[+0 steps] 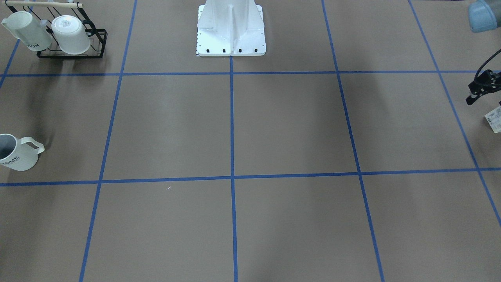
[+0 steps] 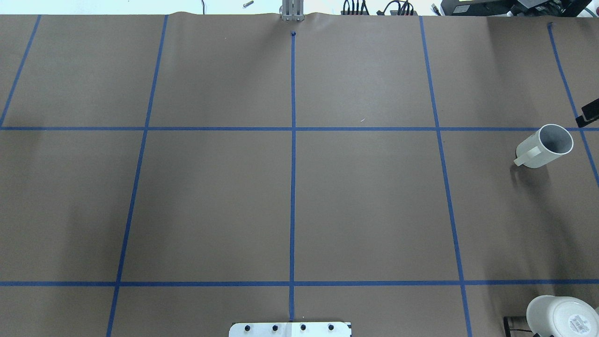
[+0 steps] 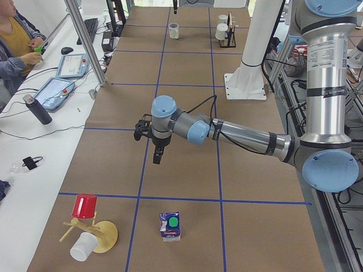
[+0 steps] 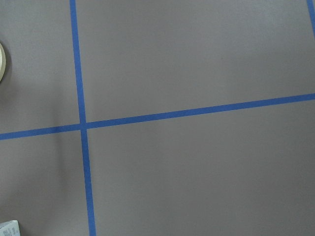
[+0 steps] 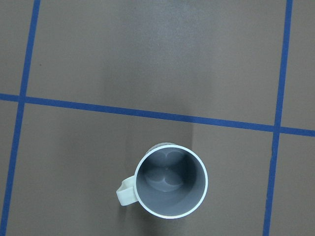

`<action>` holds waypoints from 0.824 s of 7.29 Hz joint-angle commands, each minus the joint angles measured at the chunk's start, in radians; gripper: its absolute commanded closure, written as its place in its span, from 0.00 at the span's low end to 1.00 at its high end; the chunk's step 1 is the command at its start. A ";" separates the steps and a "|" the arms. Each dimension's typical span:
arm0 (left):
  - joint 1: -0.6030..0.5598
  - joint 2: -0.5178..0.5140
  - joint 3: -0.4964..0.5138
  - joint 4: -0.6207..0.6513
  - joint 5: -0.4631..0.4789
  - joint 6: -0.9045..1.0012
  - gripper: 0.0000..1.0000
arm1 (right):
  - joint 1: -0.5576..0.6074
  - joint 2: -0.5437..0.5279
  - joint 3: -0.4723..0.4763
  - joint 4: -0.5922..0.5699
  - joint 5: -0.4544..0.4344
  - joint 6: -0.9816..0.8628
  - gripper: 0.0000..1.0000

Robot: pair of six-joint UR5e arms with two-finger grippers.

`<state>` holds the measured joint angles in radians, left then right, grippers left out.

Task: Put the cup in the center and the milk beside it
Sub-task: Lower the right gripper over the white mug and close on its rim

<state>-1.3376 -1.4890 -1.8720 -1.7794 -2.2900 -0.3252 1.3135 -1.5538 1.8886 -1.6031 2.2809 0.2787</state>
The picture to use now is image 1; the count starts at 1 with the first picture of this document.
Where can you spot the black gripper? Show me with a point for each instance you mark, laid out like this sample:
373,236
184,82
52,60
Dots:
484,83

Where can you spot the milk carton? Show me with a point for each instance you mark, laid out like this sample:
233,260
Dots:
493,118

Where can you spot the white HOME mug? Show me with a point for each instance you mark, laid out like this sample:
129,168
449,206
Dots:
19,154

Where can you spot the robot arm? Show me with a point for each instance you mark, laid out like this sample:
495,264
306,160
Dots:
484,15

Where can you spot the white mug on rack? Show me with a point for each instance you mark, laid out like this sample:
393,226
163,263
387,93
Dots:
70,34
23,26

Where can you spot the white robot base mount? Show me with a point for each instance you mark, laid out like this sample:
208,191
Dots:
230,28

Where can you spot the black wire mug rack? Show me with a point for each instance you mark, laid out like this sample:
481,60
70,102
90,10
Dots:
46,11

